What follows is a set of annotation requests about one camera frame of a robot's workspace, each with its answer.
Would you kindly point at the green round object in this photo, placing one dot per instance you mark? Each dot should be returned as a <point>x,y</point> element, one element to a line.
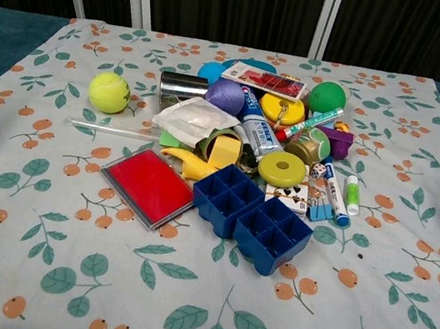
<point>326,98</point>

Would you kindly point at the purple ball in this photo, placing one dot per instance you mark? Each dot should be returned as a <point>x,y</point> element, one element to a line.
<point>224,93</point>

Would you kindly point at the yellow tennis ball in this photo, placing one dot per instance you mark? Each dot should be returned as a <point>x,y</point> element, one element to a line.
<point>109,93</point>

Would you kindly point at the yellow foam block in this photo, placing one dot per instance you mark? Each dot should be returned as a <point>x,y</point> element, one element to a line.
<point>224,152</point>

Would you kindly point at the olive tape roll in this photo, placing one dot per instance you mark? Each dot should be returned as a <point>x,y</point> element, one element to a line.
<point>204,147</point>

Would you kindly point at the yellow toy banana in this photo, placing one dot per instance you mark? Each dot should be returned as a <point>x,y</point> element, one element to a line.
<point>194,166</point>

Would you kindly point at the blue grid block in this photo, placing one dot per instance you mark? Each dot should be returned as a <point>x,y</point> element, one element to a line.
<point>262,249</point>
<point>217,204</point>

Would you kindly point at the white blue toothpaste tube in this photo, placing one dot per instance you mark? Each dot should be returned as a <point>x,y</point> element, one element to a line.
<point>260,131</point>

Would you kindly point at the white gauze packet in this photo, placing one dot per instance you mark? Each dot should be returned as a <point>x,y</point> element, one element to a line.
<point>191,119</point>

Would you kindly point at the green sticky note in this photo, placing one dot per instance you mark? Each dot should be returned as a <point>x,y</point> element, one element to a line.
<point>171,139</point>

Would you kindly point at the red ink pad clear case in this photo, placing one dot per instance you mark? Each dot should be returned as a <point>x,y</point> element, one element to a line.
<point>147,184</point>

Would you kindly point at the shiny steel cup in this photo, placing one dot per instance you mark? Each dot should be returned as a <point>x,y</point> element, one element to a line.
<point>180,88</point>

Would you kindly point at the gold green round tin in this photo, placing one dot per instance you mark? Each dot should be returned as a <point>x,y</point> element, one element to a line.
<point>307,147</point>

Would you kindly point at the white card packet red picture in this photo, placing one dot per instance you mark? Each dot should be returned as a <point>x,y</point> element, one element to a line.
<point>268,80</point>

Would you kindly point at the white die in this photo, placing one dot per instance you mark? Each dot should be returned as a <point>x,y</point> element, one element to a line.
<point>319,171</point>

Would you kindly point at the green marker red cap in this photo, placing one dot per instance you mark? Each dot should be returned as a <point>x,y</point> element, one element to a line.
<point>315,123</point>

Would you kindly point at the blue binder clip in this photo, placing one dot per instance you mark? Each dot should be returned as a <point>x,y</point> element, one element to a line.
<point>318,210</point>

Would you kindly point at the teal round disc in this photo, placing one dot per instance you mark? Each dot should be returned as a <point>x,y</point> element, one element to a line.
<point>262,64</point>

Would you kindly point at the clear glass rod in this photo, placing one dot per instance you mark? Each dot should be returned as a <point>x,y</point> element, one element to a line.
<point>112,127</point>

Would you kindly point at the blue whiteboard marker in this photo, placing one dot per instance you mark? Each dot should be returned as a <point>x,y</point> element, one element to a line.
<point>336,188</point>

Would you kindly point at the purple block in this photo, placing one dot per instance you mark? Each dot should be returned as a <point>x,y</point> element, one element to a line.
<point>339,144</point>

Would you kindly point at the small orange toy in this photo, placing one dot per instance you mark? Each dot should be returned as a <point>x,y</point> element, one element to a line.
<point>340,125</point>

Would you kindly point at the white green glue stick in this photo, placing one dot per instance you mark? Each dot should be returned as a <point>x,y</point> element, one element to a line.
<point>352,195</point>

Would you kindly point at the floral print tablecloth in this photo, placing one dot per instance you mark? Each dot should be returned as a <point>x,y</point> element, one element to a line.
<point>61,252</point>

